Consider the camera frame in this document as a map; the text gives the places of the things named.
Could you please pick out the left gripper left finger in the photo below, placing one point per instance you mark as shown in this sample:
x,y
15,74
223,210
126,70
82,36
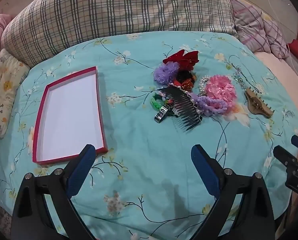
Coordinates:
x,y
31,218

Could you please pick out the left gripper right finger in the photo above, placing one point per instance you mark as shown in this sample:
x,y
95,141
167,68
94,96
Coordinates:
x,y
254,218

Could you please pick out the pink organza scrunchie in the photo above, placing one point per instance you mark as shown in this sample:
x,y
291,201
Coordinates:
x,y
221,87

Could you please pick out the black hair comb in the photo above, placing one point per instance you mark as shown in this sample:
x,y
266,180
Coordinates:
x,y
183,106

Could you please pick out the black curly scrunchie red beads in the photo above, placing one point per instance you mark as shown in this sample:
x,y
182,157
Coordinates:
x,y
184,75

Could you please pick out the purple organza scrunchie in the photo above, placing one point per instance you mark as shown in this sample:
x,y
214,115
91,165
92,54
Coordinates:
x,y
166,73

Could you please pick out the wooden hair comb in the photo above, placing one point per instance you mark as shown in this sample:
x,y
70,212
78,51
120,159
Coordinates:
x,y
256,105

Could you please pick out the pink bed sheet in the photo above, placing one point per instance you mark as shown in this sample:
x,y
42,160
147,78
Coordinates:
x,y
283,72

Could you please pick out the purple lace hair band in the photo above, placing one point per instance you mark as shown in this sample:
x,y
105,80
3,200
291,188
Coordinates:
x,y
209,106

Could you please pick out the red rimmed white tray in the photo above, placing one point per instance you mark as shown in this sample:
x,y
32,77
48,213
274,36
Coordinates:
x,y
69,118

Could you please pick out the pink purple plaid pillow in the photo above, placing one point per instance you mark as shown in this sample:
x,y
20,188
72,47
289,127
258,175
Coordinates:
x,y
257,30

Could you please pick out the red glitter hair clip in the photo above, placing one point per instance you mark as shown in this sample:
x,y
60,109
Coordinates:
x,y
187,85

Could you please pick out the black rectangular hair clip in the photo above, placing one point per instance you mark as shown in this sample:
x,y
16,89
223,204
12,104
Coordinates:
x,y
164,111

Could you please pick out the red bow hair clip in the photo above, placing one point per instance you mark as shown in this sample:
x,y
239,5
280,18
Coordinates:
x,y
186,61

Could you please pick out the teal floral quilt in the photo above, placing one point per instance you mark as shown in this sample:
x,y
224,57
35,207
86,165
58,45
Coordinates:
x,y
146,186

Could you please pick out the cream floral cartoon pillow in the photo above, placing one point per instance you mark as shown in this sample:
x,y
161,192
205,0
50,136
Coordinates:
x,y
12,74

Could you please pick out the plaid grey pillow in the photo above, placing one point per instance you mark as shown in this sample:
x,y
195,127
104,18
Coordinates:
x,y
44,28

